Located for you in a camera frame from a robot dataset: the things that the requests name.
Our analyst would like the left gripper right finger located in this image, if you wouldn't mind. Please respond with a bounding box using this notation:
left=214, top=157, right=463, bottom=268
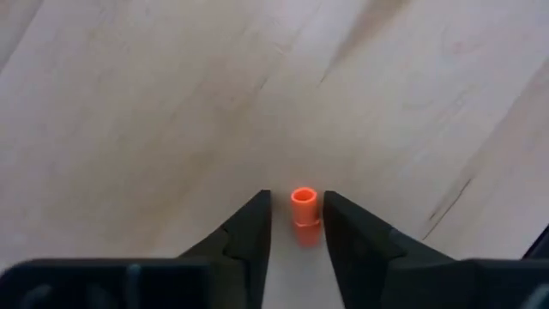
left=323, top=190, right=455, bottom=309

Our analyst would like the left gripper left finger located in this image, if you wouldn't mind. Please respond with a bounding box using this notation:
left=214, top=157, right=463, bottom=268
left=178, top=189, right=273, bottom=309

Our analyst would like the orange pencil cap eraser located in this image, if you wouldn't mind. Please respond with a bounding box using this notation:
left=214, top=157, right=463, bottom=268
left=290, top=186, right=322, bottom=248

